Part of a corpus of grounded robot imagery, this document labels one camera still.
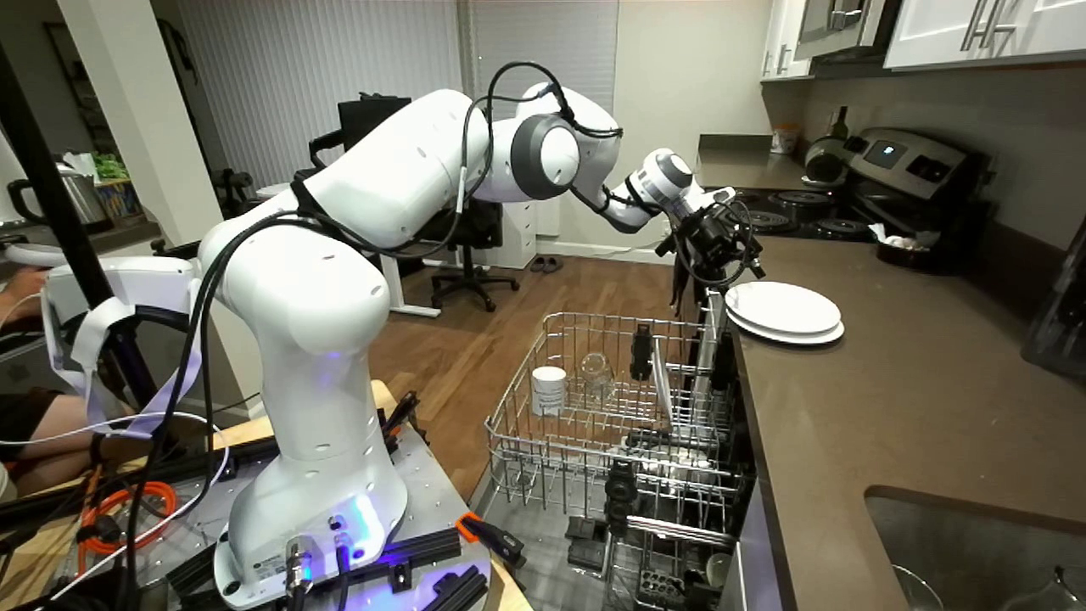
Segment narrow white wall cabinet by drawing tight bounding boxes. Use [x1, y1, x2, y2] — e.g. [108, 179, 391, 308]
[757, 0, 812, 81]

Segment dishwasher rack with black holders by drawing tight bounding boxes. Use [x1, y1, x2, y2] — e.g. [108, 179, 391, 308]
[470, 450, 757, 611]

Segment white rounded frame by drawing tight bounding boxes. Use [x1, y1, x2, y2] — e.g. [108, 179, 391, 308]
[40, 252, 211, 445]

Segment black monitor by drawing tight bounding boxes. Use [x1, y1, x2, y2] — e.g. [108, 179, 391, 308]
[305, 93, 417, 172]

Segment white cup in rack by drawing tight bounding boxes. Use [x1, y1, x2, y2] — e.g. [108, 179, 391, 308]
[524, 362, 569, 418]

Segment black tripod pole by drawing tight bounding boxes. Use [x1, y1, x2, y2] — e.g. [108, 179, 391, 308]
[0, 44, 164, 418]

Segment clear drinking glass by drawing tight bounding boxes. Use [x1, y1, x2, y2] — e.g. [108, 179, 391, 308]
[575, 349, 614, 401]

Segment steel kitchen sink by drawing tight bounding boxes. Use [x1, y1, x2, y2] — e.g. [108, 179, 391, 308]
[863, 487, 1086, 611]

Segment orange clamp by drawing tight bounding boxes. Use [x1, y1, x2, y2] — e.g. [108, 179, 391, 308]
[74, 479, 182, 570]

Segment white window blinds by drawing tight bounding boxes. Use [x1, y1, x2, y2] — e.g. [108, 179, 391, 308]
[462, 0, 623, 111]

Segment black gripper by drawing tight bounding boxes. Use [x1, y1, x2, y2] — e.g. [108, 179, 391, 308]
[674, 191, 765, 301]

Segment white drawer unit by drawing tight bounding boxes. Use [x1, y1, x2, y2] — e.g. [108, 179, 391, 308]
[496, 200, 563, 272]

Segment white wall cabinets with handles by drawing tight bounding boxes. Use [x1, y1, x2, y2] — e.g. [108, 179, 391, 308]
[880, 0, 1086, 76]

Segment person forearm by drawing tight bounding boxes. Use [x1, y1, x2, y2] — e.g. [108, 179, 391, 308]
[0, 268, 47, 333]

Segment black office chair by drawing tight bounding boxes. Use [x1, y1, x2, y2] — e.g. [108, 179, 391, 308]
[423, 200, 524, 317]

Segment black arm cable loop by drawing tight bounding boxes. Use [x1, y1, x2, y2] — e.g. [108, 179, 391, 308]
[451, 57, 626, 216]

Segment robot mounting table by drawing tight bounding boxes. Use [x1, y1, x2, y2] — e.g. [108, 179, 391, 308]
[0, 378, 536, 611]

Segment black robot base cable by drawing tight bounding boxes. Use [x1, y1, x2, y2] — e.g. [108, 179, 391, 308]
[110, 167, 343, 611]

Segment black pan with white paper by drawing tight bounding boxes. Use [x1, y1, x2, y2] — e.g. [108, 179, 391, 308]
[866, 216, 962, 274]

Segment orange handled tool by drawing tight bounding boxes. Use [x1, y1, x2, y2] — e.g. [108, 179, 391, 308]
[455, 509, 530, 570]

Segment black bar clamp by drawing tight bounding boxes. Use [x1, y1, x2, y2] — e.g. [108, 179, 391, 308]
[375, 527, 493, 611]

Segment silver wire dishwasher rack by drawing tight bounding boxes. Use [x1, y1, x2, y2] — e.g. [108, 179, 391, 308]
[480, 308, 757, 535]

